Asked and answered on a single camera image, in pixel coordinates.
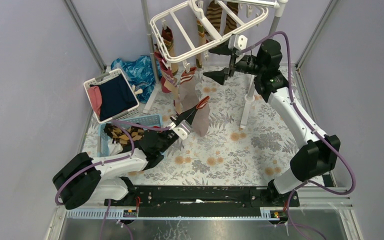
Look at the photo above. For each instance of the red striped sock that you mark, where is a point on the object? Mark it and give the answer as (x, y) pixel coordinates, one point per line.
(176, 98)
(168, 81)

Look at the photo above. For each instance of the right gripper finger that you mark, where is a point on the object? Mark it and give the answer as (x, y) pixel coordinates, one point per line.
(219, 76)
(222, 49)

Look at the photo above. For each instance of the white sock hanger frame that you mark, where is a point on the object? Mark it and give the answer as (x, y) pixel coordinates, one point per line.
(216, 38)

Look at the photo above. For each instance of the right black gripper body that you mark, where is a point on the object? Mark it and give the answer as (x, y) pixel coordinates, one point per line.
(243, 66)

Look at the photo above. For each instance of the brown patterned hanging sock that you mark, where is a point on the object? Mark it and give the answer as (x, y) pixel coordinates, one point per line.
(230, 23)

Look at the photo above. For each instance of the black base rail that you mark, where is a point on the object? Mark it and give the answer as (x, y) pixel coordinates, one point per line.
(202, 201)

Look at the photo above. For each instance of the silver drying rack stand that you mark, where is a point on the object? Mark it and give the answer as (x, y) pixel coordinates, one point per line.
(260, 63)

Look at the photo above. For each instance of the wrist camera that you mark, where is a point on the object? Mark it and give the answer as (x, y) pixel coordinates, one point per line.
(237, 42)
(183, 129)

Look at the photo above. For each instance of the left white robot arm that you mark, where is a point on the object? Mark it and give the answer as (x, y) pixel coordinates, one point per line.
(85, 178)

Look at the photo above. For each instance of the pile of socks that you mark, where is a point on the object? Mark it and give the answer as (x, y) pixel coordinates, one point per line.
(120, 140)

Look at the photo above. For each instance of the white laundry basket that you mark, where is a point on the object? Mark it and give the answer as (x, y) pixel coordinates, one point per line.
(104, 78)

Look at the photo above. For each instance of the dark navy cloth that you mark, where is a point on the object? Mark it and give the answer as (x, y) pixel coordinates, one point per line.
(117, 97)

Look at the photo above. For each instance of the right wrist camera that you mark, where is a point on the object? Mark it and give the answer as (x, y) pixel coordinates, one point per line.
(237, 42)

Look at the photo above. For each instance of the pink cloth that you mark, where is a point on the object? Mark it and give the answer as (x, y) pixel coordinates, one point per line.
(95, 98)

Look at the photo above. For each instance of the blue patterned cloth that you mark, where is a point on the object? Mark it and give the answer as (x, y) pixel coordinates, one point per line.
(140, 73)

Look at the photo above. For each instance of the blue laundry basket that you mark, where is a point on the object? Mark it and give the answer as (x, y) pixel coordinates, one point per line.
(153, 120)

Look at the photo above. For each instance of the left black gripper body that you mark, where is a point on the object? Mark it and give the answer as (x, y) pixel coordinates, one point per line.
(174, 123)

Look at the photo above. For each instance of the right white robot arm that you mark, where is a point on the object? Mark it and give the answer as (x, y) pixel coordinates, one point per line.
(316, 155)

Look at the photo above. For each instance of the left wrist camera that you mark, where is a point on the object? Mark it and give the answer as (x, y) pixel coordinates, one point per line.
(183, 129)

